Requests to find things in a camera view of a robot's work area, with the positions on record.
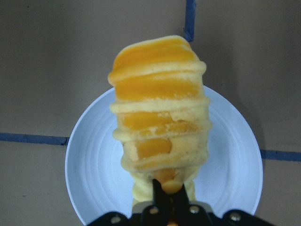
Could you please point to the blue plate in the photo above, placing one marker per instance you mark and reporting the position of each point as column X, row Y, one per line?
column 231, row 178

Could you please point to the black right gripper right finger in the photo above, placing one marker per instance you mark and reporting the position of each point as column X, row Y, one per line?
column 182, row 214

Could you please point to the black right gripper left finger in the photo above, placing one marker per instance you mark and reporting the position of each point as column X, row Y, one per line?
column 162, row 206

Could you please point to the yellow sliced bread loaf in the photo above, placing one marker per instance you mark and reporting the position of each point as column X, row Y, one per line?
column 162, row 114

